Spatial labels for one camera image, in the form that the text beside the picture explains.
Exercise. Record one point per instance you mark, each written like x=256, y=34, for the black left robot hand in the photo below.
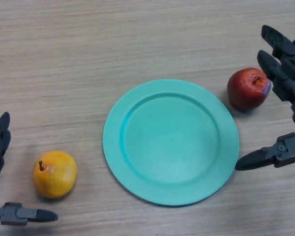
x=0, y=142

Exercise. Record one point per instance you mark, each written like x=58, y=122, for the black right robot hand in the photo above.
x=287, y=78

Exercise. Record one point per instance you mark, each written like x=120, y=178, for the yellow pear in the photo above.
x=55, y=177

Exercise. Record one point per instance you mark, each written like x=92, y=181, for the green round plate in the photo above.
x=172, y=145

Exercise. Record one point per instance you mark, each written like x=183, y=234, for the red apple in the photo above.
x=243, y=93

